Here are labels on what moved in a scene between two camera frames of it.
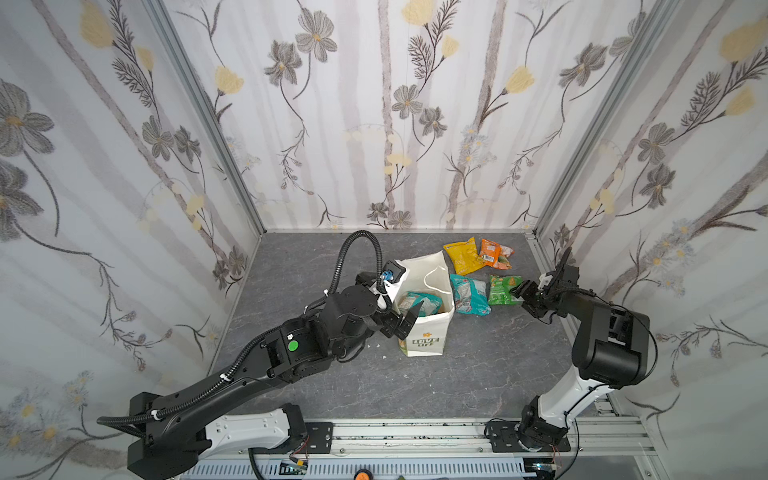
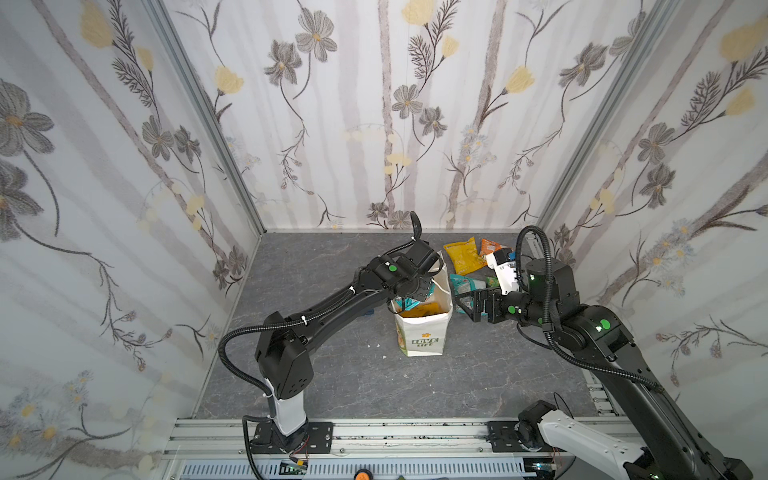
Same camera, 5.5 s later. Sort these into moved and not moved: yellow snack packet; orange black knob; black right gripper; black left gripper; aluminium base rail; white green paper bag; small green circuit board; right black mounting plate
Moved: black left gripper; black right gripper
Not moved: yellow snack packet; white green paper bag; small green circuit board; right black mounting plate; aluminium base rail; orange black knob
